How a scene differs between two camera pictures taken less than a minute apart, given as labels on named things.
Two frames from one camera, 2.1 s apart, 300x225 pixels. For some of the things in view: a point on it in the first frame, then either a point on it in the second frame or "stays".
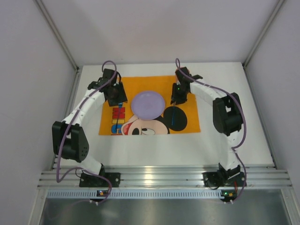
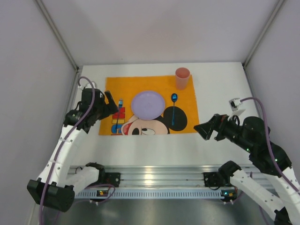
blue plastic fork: (119, 105) stays
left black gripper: (117, 99) → (103, 107)
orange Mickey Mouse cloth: (120, 120) stays
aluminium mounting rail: (163, 176) stays
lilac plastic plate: (147, 105) stays
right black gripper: (178, 97) → (216, 126)
